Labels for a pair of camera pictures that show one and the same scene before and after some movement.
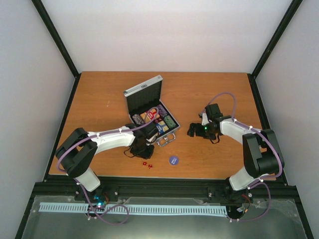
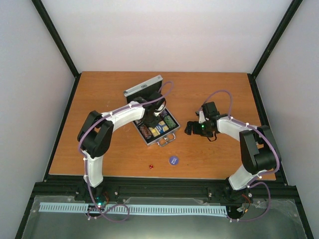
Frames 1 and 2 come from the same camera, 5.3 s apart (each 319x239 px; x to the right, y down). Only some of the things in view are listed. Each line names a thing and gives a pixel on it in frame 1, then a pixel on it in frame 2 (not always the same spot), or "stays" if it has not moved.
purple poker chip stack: x=161 y=111 stays
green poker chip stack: x=169 y=121 stays
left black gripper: x=148 y=155 to x=154 y=123
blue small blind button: x=174 y=160 stays
